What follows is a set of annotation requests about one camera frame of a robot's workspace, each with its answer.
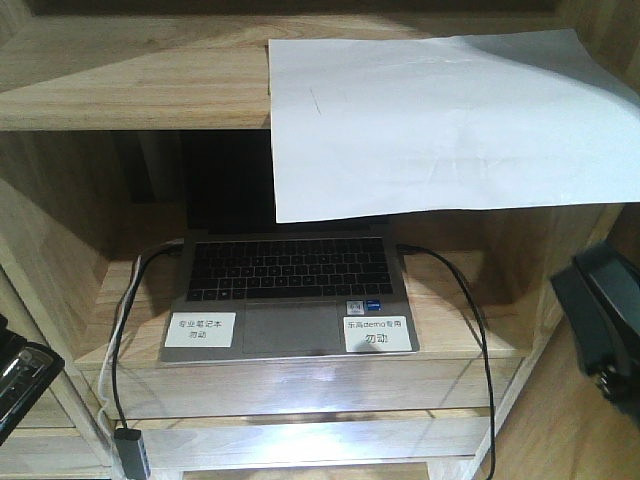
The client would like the black laptop cable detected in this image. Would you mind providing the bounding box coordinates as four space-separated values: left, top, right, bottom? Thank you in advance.
110 243 182 430
396 243 497 480

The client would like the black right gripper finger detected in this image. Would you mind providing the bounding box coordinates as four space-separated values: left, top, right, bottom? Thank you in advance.
551 241 639 415

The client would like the white right label sticker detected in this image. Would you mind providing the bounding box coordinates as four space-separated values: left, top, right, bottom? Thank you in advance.
343 316 414 353

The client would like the black orange stapler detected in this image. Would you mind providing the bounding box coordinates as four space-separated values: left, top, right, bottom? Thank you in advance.
1 315 65 444

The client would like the white cable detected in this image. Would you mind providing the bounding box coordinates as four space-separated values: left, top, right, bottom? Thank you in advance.
96 239 184 480

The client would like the grey open laptop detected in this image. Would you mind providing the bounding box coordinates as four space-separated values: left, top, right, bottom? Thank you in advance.
160 130 420 363

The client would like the black right laptop cable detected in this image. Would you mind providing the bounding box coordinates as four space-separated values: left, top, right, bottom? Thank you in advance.
396 243 497 480

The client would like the white left label sticker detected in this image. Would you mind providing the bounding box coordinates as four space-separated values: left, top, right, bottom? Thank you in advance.
164 312 236 348

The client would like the white paper sheet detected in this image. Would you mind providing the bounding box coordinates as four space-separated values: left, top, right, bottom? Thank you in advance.
268 30 639 223

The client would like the black left laptop cable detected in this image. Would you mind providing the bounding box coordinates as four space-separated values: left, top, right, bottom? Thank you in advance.
110 243 182 430

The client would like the wooden shelf unit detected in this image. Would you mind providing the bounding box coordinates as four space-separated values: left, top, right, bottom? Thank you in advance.
1 1 639 479

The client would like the white label sticker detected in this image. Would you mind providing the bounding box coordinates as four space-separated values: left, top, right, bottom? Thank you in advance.
343 316 414 353
164 312 236 348

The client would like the grey usb hub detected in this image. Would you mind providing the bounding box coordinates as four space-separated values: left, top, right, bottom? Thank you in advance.
114 428 151 480

